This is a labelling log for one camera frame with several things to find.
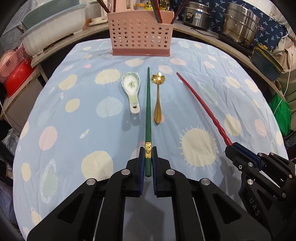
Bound curved wooden counter shelf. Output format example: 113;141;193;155
0;19;287;121

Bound red plastic basin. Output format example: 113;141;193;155
4;58;35;97

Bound gold flower spoon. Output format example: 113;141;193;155
152;72;166;125

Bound green chopstick with gold band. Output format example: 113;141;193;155
149;0;163;24

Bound dark maroon twisted chopstick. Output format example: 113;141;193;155
171;0;188;25

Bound navy floral cloth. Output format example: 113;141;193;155
187;1;287;50

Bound silver rice cooker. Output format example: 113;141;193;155
183;1;213;30

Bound black induction cooker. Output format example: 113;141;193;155
218;34;252;56

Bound dark green stacked bowls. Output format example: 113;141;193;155
251;42;283;81

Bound white ceramic soup spoon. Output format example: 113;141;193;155
121;72;141;114

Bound green plastic bag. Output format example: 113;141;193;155
268;94;292;137

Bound stainless steel steamer pot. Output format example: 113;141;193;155
222;2;264;48

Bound red twisted chopstick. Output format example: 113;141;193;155
176;72;232;146

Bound pink plastic basket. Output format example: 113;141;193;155
0;44;24;83

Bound blue polka dot tablecloth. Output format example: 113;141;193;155
12;37;289;241

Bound pink perforated utensil holder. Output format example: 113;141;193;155
108;10;174;56

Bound white dish rack green lid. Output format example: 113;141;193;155
21;1;86;56

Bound bright red chopstick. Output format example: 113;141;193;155
152;0;164;24

